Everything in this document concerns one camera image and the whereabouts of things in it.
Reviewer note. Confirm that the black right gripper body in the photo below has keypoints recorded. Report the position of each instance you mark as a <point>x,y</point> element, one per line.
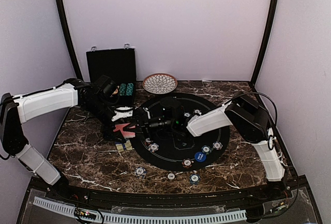
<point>156,125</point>

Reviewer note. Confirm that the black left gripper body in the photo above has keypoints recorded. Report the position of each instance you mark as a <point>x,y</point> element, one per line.
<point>106,130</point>

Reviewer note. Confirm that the red playing card deck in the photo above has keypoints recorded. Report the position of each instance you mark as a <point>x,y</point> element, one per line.
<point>124,130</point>

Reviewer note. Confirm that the blue small blind button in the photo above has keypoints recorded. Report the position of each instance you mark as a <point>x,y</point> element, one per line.
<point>200,156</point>

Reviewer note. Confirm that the brown white chip stack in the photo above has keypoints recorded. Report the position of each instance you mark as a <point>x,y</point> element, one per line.
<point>171,176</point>

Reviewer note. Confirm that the blue tan chip stack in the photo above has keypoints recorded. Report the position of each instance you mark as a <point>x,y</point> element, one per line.
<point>140,172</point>

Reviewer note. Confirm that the blue green chip stack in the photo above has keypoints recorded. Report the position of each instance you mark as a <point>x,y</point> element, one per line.
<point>194,179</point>

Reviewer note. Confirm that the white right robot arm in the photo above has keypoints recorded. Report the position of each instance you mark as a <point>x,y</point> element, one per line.
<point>251,120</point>

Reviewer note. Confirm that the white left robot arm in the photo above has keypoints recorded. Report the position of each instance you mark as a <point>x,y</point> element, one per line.
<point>16,110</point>

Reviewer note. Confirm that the green chip row left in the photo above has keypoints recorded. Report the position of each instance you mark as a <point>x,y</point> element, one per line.
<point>122,89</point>

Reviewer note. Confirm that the green chip row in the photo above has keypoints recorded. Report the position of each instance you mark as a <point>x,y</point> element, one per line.
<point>129,89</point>
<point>122,89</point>

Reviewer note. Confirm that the green chip row right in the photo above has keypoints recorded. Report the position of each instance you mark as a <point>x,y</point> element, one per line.
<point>129,89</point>

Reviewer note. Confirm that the round black poker mat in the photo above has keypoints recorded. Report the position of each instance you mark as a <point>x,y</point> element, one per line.
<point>173,149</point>

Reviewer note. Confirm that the patterned ceramic plate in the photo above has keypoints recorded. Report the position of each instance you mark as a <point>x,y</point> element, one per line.
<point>160,83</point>

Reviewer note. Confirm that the black poker chip case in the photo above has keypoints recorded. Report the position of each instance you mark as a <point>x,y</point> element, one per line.
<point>118,64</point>

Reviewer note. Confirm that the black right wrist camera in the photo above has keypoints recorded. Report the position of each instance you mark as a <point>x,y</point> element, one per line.
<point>171,107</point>

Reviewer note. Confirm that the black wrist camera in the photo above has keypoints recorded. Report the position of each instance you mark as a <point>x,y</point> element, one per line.
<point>106,86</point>
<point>171,107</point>

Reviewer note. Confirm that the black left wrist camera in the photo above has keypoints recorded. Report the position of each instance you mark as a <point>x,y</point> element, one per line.
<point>106,86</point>

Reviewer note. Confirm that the white cable tray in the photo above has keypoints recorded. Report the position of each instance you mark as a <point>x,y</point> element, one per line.
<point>139,215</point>

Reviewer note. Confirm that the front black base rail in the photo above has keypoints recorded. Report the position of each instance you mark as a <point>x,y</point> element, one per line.
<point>251,198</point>

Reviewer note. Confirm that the black corner frame post left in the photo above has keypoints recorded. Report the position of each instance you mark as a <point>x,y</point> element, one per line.
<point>68,40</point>

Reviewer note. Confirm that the black corner frame post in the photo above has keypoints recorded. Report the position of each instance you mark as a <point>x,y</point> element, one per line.
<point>68,40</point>
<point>264,42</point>

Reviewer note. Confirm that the black corner frame post right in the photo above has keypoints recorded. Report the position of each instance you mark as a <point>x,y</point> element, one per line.
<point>264,42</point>

